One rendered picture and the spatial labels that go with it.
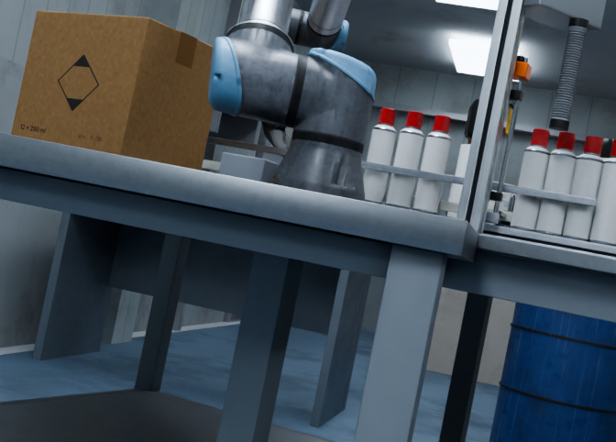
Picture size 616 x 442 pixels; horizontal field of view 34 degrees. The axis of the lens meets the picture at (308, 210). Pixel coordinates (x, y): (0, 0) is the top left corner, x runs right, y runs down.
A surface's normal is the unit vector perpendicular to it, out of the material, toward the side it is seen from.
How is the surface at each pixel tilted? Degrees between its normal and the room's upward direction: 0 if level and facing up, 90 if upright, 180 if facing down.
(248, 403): 90
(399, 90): 90
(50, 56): 90
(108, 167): 90
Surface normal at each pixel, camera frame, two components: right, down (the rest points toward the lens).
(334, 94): 0.10, -0.02
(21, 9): 0.96, 0.18
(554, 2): 0.52, 0.07
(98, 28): -0.52, -0.13
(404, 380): -0.21, -0.07
